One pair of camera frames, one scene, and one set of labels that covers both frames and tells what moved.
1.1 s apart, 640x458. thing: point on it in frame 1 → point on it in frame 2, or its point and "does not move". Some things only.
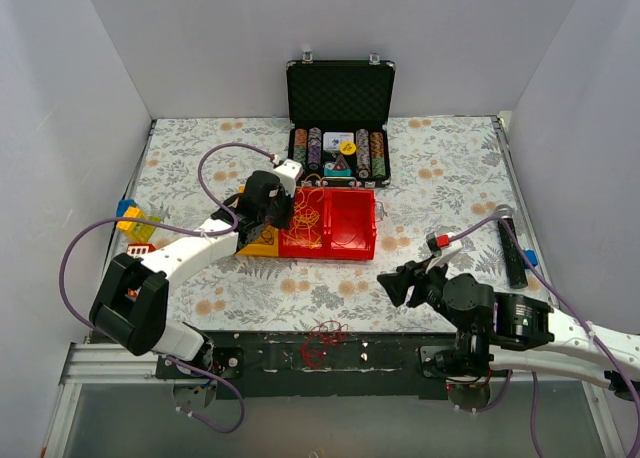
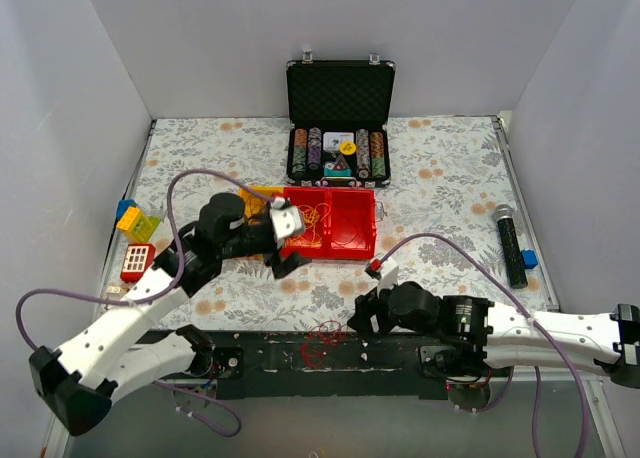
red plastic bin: [307, 238] does not move
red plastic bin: [350, 224] does not move
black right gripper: [414, 285] → [373, 308]
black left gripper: [282, 208] → [275, 248]
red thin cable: [321, 335] does not move
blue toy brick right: [532, 257] does not move
